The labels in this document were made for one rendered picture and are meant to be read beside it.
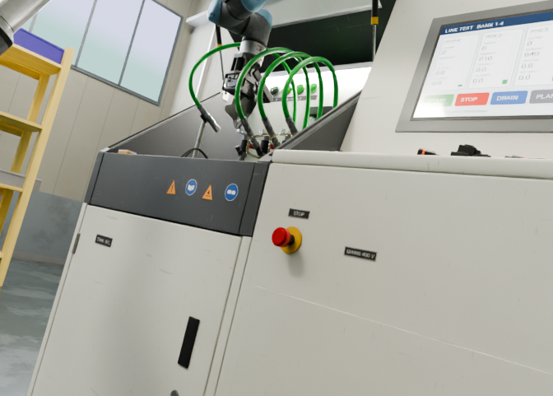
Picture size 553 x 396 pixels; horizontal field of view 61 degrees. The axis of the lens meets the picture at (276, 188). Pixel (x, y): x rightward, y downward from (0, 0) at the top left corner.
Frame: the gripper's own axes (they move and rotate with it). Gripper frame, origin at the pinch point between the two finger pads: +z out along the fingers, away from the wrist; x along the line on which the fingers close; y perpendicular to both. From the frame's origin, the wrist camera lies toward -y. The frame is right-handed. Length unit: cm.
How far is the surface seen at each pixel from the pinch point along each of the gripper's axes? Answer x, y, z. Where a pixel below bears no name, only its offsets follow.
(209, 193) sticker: 19.3, 21.7, 24.6
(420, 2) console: 43, -14, -40
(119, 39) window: -533, -222, -219
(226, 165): 22.5, 21.6, 17.6
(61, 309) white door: -30, 22, 63
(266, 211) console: 37, 22, 27
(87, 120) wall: -536, -212, -91
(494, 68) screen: 67, -7, -15
